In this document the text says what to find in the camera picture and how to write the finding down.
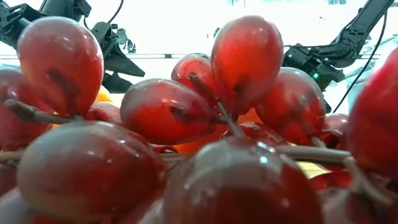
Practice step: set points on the orange fruit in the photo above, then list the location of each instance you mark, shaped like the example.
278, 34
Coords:
105, 96

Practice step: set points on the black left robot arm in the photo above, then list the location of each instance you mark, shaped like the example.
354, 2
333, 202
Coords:
62, 7

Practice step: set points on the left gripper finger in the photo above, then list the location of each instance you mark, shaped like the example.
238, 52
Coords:
124, 65
116, 83

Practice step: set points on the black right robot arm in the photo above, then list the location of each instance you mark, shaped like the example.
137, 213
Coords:
357, 34

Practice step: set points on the red grape bunch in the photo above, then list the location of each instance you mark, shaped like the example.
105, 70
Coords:
87, 174

